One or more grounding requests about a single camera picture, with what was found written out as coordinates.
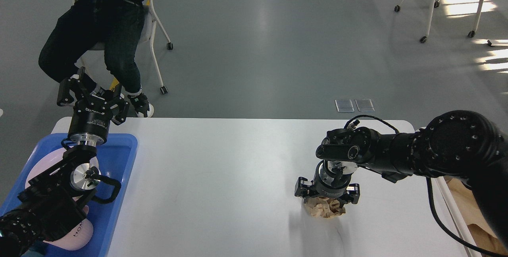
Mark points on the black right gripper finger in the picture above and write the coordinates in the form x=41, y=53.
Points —
x=304, y=189
x=351, y=195

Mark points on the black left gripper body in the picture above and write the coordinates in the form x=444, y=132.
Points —
x=90, y=123

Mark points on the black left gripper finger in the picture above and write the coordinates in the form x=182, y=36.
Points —
x=116, y=107
x=73, y=93

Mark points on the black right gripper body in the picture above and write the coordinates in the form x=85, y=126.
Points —
x=332, y=177

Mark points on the brown paper ball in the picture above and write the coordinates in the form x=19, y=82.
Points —
x=324, y=207

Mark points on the pink plastic plate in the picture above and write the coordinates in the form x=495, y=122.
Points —
x=43, y=165

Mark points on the pink mug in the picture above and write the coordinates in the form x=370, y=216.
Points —
x=77, y=238

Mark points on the brown paper bag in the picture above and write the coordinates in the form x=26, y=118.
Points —
x=481, y=232

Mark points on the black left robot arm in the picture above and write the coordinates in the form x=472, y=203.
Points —
x=53, y=203

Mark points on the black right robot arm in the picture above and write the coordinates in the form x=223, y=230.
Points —
x=460, y=144

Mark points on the blue plastic tray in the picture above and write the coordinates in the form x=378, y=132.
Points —
x=116, y=159

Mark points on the small grey metal plate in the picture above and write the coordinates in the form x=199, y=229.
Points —
x=344, y=105

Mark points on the person leg with shoe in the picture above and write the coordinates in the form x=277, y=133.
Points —
x=118, y=25

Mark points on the white plastic bin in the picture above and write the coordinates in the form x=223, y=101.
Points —
x=460, y=225

